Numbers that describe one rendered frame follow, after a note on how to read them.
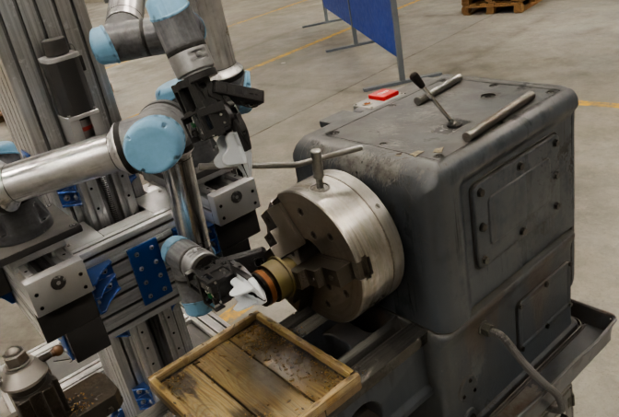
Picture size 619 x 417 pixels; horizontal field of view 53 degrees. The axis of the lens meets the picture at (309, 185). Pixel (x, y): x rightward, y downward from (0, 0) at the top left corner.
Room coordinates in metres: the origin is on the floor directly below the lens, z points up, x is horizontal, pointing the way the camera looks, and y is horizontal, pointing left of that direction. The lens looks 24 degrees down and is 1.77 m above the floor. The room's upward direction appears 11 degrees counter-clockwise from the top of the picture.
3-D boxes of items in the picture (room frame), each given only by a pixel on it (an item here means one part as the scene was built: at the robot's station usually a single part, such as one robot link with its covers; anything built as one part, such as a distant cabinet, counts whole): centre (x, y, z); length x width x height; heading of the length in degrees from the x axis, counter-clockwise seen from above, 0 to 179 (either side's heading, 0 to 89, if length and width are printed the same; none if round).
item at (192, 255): (1.21, 0.27, 1.09); 0.08 x 0.05 x 0.08; 125
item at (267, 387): (1.04, 0.20, 0.89); 0.36 x 0.30 x 0.04; 36
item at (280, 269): (1.10, 0.11, 1.08); 0.09 x 0.09 x 0.09; 36
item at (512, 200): (1.44, -0.33, 1.06); 0.59 x 0.48 x 0.39; 126
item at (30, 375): (0.88, 0.54, 1.13); 0.08 x 0.08 x 0.03
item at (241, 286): (1.06, 0.17, 1.10); 0.09 x 0.06 x 0.03; 35
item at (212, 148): (1.70, 0.31, 1.21); 0.15 x 0.15 x 0.10
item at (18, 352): (0.88, 0.54, 1.17); 0.04 x 0.04 x 0.03
